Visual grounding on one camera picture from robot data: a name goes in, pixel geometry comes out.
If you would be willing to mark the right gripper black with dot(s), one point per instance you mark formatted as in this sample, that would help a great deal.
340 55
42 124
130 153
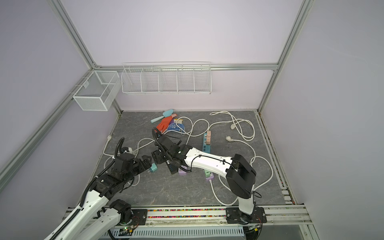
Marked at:
157 155

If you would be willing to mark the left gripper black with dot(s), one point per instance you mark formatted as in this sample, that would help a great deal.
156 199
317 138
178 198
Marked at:
147 164

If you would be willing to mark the black power strip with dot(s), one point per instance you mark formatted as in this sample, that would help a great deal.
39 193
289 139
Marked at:
172 168

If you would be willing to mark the teal usb charger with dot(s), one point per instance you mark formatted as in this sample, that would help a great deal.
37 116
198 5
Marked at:
153 168

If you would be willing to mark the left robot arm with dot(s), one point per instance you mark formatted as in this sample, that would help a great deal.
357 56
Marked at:
102 188

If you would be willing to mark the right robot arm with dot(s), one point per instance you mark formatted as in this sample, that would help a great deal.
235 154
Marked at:
236 170

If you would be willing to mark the red rubber glove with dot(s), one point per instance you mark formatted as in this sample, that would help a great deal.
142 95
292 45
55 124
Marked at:
164 124

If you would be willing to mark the purple power strip middle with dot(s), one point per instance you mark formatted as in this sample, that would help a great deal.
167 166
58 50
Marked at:
182 173

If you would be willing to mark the purple power strip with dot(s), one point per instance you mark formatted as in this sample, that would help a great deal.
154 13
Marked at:
211 177
182 173

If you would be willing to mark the teal spatula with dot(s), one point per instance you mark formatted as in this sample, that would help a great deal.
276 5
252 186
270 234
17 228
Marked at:
164 115

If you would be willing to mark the teal power strip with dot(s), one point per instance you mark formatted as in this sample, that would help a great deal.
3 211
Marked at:
207 142

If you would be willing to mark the green charger on right strip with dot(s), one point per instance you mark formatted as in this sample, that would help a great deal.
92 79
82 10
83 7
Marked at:
207 173

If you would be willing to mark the purple power strip right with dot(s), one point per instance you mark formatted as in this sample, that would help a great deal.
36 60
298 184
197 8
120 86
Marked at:
211 177

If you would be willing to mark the white mesh basket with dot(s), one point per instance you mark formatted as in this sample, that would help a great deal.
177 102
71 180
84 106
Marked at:
98 91

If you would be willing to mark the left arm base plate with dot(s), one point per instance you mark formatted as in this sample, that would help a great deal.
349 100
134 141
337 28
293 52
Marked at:
135 217

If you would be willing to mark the white wire basket wide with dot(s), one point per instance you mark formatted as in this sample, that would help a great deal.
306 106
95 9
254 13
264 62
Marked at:
166 78

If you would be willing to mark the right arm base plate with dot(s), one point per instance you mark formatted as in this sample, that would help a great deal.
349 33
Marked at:
235 216

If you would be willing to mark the aluminium rail front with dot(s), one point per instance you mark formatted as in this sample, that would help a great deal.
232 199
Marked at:
216 216

